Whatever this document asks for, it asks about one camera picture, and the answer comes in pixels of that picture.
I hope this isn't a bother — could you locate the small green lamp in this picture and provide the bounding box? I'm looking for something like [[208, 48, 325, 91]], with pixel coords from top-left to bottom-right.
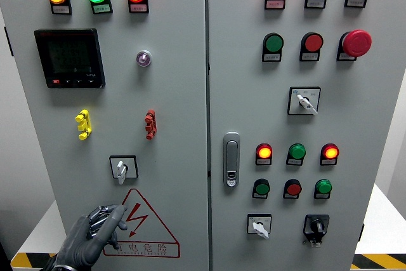
[[288, 143, 307, 160], [315, 178, 333, 195]]

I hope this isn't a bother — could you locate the grey cabinet door with lock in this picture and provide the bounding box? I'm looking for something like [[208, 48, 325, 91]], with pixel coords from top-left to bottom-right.
[[207, 0, 406, 271]]

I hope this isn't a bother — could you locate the large red push button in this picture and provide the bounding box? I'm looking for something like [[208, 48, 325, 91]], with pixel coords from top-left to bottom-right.
[[301, 32, 324, 53]]

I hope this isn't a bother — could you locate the grey cabinet door with display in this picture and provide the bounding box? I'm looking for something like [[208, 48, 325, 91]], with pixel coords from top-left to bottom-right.
[[0, 0, 210, 271]]

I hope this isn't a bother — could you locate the small green push button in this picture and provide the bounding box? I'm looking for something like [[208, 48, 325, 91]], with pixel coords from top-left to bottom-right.
[[253, 178, 271, 196]]

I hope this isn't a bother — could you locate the small red handle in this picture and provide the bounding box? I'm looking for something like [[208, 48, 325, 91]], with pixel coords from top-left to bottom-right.
[[144, 109, 157, 140]]

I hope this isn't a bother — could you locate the turn switch wide white handle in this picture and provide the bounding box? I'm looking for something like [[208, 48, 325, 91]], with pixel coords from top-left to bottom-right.
[[247, 213, 273, 240]]

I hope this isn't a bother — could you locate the large red stop button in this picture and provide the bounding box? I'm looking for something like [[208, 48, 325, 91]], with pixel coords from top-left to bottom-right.
[[342, 29, 373, 58]]

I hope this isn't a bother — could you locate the small red ringed lamp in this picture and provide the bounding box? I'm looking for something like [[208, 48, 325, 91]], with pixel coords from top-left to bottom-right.
[[321, 143, 340, 160], [256, 143, 273, 160]]

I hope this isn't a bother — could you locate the black display meter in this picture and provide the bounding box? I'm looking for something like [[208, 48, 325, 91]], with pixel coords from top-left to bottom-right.
[[34, 28, 107, 89]]

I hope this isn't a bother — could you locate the turn switch black handle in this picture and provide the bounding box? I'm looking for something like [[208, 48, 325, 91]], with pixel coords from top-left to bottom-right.
[[302, 214, 331, 248]]

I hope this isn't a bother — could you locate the red warning triangle sign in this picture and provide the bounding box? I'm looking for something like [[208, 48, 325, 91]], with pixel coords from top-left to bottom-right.
[[103, 188, 181, 259]]

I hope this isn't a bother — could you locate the turn switch slim white handle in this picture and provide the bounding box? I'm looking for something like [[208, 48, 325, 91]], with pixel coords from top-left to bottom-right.
[[108, 155, 139, 185]]

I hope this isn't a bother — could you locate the large turn switch white handle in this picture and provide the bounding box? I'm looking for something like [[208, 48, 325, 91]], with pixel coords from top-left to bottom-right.
[[287, 86, 322, 116]]

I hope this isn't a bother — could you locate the large green push button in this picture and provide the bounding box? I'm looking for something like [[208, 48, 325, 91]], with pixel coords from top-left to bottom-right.
[[264, 32, 285, 53]]

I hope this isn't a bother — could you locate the small red push button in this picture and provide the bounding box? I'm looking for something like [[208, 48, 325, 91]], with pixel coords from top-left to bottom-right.
[[284, 178, 303, 197]]

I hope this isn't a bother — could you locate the silver door lock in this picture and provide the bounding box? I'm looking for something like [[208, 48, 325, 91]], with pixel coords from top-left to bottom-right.
[[223, 131, 241, 188]]

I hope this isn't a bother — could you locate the black yellow striped tape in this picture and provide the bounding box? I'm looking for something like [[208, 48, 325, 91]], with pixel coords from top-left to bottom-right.
[[350, 253, 406, 271], [10, 253, 58, 270]]

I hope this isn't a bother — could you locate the small yellow handle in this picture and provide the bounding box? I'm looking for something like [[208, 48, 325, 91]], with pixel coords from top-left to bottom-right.
[[75, 109, 93, 140]]

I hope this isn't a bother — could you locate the white round lamp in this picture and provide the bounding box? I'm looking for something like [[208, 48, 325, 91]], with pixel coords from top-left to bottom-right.
[[135, 50, 154, 68]]

